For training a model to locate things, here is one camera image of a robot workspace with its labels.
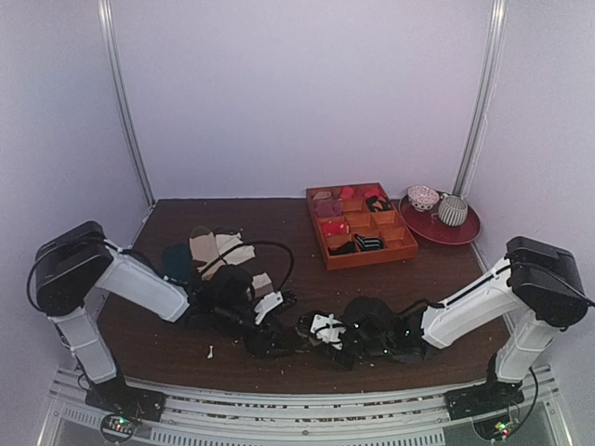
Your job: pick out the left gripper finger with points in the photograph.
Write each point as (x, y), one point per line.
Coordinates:
(263, 345)
(289, 299)

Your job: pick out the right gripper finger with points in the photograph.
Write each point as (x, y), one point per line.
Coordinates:
(303, 325)
(343, 359)

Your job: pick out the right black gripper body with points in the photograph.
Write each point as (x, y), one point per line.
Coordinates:
(337, 349)

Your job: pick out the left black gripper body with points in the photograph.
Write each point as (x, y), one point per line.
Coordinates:
(224, 314)

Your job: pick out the brown argyle sock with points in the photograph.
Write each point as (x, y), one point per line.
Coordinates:
(312, 341)

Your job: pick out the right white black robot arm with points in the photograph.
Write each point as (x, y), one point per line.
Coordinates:
(540, 280)

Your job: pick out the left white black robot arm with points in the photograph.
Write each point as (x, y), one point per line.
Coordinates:
(81, 261)

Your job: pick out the black white striped rolled sock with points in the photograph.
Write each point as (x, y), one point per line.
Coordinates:
(368, 244)

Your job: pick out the purple rolled sock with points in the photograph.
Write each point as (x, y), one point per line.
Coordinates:
(328, 208)

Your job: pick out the wooden compartment tray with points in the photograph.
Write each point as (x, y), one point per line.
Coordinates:
(341, 252)

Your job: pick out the striped beige brown sock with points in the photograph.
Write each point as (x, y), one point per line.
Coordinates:
(204, 251)

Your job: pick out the dark teal cartoon sock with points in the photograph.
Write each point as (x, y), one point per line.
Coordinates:
(177, 260)

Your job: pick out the red round plate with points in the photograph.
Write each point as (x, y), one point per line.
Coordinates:
(428, 225)

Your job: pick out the black red rolled sock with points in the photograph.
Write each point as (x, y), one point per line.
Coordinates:
(378, 203)

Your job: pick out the dotted white bowl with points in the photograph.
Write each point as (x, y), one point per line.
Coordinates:
(422, 198)

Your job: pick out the striped white cup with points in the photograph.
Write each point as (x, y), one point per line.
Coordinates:
(452, 211)

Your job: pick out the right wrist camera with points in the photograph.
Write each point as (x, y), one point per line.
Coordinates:
(370, 326)

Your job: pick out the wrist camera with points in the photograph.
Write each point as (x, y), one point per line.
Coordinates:
(230, 286)
(370, 326)

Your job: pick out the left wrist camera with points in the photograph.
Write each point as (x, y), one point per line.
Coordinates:
(230, 286)

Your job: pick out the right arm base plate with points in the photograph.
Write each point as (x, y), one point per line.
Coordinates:
(483, 399)

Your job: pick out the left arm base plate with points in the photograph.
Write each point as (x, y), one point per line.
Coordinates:
(116, 396)

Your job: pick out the aluminium front rail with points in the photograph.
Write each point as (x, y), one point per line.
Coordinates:
(194, 416)

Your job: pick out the right aluminium frame post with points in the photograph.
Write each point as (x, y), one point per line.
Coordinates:
(486, 89)

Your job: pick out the aluminium frame post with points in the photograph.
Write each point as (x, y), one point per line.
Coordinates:
(124, 112)
(486, 89)

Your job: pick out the left aluminium frame post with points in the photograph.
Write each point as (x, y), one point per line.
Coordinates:
(124, 112)

